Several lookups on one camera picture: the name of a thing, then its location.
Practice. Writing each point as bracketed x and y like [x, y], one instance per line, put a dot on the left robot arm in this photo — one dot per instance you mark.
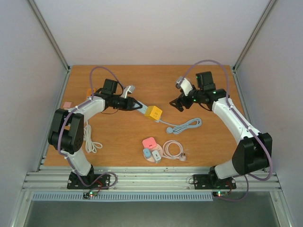
[66, 134]

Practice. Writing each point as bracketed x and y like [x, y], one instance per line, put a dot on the yellow cube socket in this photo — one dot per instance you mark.
[153, 113]

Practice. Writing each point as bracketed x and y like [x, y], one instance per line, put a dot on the grey slotted cable duct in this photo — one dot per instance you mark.
[123, 196]

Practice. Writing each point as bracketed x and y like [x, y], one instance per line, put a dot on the coral pink plug adapter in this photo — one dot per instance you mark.
[149, 143]

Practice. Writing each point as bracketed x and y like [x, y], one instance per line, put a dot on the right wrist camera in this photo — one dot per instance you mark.
[184, 85]

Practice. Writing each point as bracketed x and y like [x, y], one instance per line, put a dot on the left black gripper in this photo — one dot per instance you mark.
[129, 105]

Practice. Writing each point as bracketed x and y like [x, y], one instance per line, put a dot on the round pink socket base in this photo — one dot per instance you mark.
[159, 149]

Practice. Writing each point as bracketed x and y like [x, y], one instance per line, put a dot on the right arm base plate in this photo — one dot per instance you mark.
[204, 181]

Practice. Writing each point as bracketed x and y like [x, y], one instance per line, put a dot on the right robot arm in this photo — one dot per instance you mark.
[254, 148]

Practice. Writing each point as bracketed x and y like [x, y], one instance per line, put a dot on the blue plug adapter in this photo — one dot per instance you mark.
[146, 153]

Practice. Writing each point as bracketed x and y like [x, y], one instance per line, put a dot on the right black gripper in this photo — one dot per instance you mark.
[182, 101]

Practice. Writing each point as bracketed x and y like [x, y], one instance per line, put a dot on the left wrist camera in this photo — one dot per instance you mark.
[127, 90]

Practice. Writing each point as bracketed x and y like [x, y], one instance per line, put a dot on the white grey plug adapter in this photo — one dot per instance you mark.
[156, 155]

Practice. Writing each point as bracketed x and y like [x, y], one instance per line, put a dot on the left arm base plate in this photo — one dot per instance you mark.
[74, 182]

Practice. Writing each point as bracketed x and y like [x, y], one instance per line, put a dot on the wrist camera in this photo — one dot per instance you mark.
[184, 85]
[127, 90]

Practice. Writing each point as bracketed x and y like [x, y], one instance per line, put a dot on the light blue power strip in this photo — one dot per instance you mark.
[144, 110]

